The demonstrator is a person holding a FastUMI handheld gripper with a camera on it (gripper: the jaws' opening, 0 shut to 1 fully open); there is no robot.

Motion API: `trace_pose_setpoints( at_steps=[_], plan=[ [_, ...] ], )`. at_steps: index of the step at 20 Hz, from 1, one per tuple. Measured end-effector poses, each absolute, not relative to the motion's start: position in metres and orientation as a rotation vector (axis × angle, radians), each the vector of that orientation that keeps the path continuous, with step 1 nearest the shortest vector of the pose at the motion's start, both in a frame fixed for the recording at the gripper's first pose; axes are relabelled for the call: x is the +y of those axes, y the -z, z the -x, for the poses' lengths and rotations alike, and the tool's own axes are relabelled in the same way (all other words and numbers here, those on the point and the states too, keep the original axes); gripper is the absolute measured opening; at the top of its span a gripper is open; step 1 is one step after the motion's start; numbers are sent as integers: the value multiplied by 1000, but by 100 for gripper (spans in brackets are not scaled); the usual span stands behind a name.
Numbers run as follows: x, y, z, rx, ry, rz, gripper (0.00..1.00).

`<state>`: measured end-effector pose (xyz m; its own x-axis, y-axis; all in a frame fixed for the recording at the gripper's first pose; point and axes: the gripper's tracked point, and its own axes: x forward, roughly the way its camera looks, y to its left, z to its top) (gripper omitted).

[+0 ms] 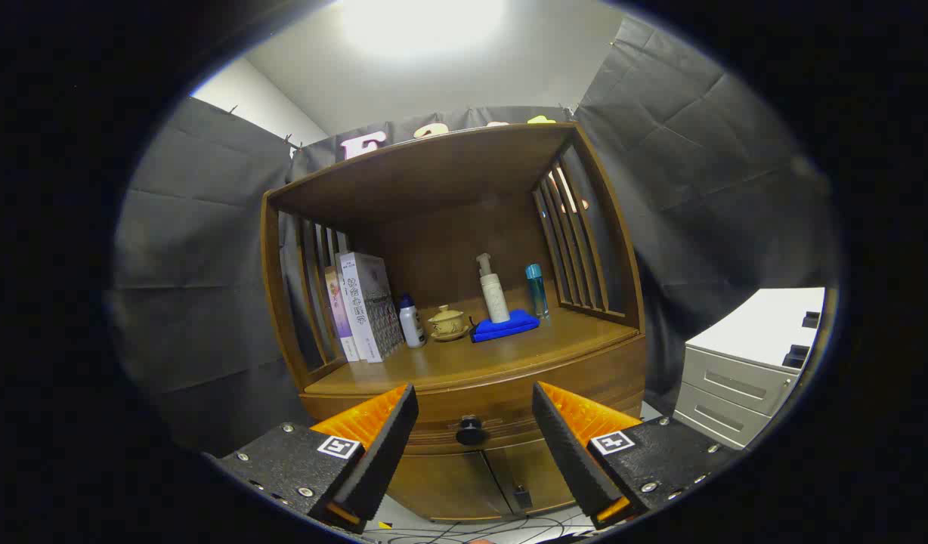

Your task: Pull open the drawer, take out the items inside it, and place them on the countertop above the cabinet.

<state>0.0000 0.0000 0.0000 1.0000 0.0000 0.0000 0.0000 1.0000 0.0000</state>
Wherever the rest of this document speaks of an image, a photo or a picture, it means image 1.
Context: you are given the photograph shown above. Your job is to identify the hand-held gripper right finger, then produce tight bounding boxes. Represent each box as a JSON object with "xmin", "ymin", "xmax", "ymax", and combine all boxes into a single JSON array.
[{"xmin": 532, "ymin": 382, "xmax": 741, "ymax": 530}]

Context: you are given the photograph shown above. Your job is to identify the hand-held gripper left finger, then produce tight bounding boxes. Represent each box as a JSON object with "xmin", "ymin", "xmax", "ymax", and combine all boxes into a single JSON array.
[{"xmin": 203, "ymin": 383, "xmax": 419, "ymax": 534}]

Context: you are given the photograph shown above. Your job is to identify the black round drawer knob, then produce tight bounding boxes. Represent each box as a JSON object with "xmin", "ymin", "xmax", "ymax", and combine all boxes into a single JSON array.
[{"xmin": 455, "ymin": 415, "xmax": 488, "ymax": 447}]

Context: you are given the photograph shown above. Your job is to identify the wooden drawer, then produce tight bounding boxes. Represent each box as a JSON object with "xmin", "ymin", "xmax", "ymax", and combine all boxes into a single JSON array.
[{"xmin": 302, "ymin": 336, "xmax": 648, "ymax": 456}]

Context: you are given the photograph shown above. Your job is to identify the wooden cabinet door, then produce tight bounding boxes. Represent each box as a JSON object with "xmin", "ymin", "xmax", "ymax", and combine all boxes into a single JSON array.
[
  {"xmin": 483, "ymin": 438, "xmax": 578, "ymax": 515},
  {"xmin": 385, "ymin": 446, "xmax": 514, "ymax": 522}
]

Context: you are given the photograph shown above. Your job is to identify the wooden countertop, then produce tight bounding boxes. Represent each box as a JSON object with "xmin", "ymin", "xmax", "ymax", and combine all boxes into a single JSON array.
[{"xmin": 302, "ymin": 291, "xmax": 642, "ymax": 397}]

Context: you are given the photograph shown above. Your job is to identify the white drawer cabinet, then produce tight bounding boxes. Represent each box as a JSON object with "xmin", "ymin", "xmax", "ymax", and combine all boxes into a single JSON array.
[{"xmin": 672, "ymin": 287, "xmax": 826, "ymax": 452}]

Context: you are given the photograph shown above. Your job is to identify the wooden cabinet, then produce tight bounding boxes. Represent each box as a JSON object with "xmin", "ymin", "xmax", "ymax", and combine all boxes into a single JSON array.
[{"xmin": 260, "ymin": 122, "xmax": 648, "ymax": 524}]

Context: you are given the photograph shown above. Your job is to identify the white bottle with blue cap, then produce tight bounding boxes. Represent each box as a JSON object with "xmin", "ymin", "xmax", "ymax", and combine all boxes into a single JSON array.
[{"xmin": 398, "ymin": 294, "xmax": 427, "ymax": 349}]

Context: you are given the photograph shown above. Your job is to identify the blue folded cloth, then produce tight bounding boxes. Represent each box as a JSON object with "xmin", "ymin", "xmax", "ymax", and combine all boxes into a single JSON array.
[{"xmin": 469, "ymin": 308, "xmax": 541, "ymax": 344}]

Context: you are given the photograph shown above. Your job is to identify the beige lidded teacup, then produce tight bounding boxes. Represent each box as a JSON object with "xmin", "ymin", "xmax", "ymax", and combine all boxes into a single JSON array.
[{"xmin": 427, "ymin": 304, "xmax": 471, "ymax": 342}]

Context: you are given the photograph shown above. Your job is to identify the purple and white book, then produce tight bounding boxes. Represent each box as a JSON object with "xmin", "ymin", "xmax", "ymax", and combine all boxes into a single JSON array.
[{"xmin": 324, "ymin": 264, "xmax": 360, "ymax": 363}]

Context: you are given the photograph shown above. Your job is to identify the white patterned book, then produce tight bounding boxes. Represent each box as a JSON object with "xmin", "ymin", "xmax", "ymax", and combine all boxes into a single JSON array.
[{"xmin": 336, "ymin": 252, "xmax": 406, "ymax": 364}]

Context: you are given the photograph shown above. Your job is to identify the clear blue bottle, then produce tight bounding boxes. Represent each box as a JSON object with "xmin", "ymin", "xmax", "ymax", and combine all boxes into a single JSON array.
[{"xmin": 525, "ymin": 263, "xmax": 550, "ymax": 319}]

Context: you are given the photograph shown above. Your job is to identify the white pump bottle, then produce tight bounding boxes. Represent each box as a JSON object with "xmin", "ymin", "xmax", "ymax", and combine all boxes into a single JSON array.
[{"xmin": 476, "ymin": 253, "xmax": 511, "ymax": 325}]

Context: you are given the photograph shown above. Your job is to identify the black backdrop cloth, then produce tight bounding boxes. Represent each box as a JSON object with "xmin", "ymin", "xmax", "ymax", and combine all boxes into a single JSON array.
[{"xmin": 110, "ymin": 17, "xmax": 839, "ymax": 458}]

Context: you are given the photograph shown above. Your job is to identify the black floor cables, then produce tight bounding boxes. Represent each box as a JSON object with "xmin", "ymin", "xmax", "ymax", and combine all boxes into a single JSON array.
[{"xmin": 373, "ymin": 514, "xmax": 597, "ymax": 544}]

